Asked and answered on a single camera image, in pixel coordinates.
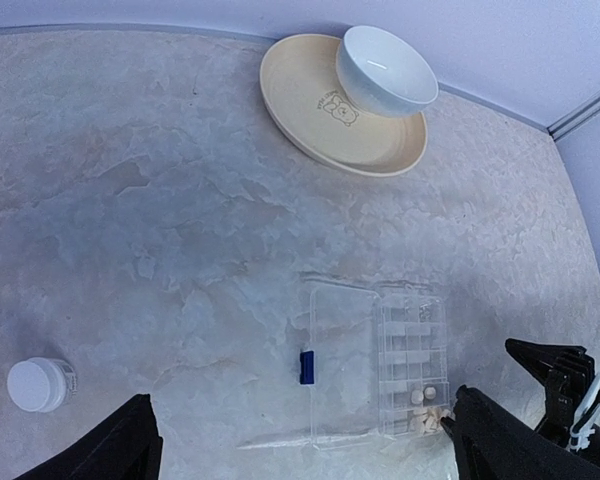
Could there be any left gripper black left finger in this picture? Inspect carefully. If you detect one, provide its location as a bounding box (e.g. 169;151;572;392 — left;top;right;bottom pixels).
20;394;163;479

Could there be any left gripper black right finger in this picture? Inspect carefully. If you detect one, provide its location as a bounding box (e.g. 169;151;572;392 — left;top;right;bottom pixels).
443;385;600;479

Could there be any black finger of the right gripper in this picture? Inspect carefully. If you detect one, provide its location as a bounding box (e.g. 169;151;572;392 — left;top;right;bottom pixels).
505;338;588;400

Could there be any small white pill bottle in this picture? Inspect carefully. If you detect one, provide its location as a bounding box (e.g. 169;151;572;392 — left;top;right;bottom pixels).
7;357;78;413

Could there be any clear plastic pill organizer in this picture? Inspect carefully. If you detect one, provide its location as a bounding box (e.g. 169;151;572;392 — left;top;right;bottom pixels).
241;273;450;450

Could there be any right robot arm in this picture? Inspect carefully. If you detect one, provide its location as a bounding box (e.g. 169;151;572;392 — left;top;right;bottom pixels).
505;338;600;467

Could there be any pile of beige tablets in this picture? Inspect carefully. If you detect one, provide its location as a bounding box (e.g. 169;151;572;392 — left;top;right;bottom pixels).
408;384;451;435

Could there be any white ceramic bowl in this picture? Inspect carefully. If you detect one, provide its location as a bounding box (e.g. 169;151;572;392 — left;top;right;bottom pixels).
336;25;439;118

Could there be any beige round plate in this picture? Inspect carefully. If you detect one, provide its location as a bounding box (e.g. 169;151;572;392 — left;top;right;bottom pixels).
259;34;428;178

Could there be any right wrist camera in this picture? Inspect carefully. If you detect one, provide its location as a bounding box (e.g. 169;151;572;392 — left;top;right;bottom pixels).
535;345;595;447

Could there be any right aluminium frame post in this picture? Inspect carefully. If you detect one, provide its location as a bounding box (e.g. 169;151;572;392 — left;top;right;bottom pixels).
547;90;600;142

